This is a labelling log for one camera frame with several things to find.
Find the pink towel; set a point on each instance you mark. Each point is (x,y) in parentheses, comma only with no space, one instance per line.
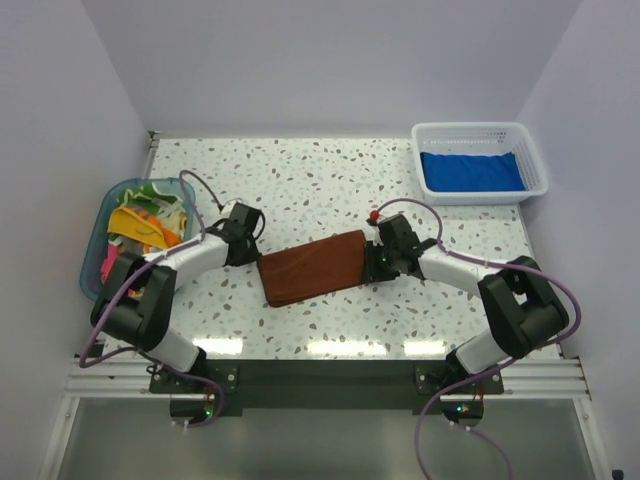
(112,254)

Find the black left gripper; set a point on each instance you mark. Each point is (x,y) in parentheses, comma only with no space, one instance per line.
(251,256)

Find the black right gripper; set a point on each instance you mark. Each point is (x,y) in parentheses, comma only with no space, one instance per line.
(372,272)

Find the green patterned towel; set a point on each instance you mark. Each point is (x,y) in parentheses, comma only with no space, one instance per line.
(167,208)

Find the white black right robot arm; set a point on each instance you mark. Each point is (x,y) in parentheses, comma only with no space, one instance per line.
(521,307)

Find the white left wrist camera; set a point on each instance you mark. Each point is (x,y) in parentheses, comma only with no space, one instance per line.
(228,207)

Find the blue towel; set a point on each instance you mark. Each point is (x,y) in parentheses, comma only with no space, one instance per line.
(471,173)

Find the brown towel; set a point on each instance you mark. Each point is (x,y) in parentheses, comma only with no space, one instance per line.
(324,266)

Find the teal plastic bin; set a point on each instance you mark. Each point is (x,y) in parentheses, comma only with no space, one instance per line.
(90,281)

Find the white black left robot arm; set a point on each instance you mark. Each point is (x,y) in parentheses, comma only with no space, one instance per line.
(135,303)

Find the white plastic mesh basket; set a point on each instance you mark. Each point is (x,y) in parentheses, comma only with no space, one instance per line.
(480,138)

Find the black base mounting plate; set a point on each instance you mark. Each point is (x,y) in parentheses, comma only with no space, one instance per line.
(302,384)

